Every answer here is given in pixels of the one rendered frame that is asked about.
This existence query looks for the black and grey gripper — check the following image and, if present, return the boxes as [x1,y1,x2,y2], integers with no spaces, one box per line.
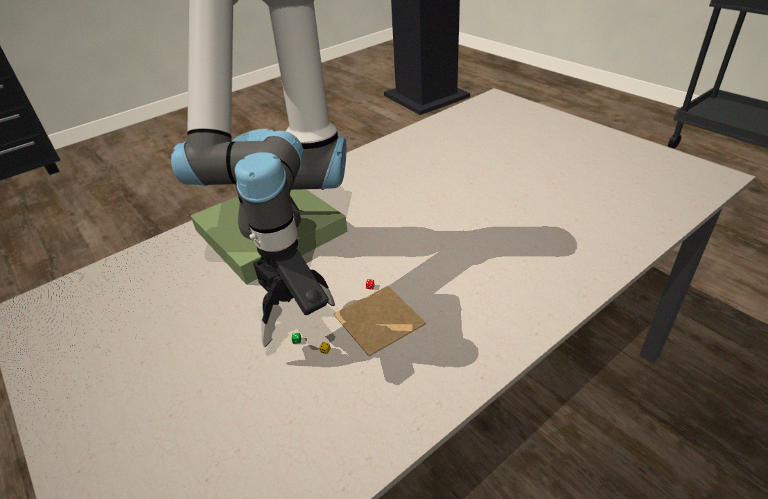
[253,239,335,348]

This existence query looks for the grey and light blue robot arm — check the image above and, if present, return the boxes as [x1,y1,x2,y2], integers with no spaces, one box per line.
[171,0,347,315]

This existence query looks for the tan flat mat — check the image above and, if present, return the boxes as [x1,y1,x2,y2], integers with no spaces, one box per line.
[333,286,426,357]

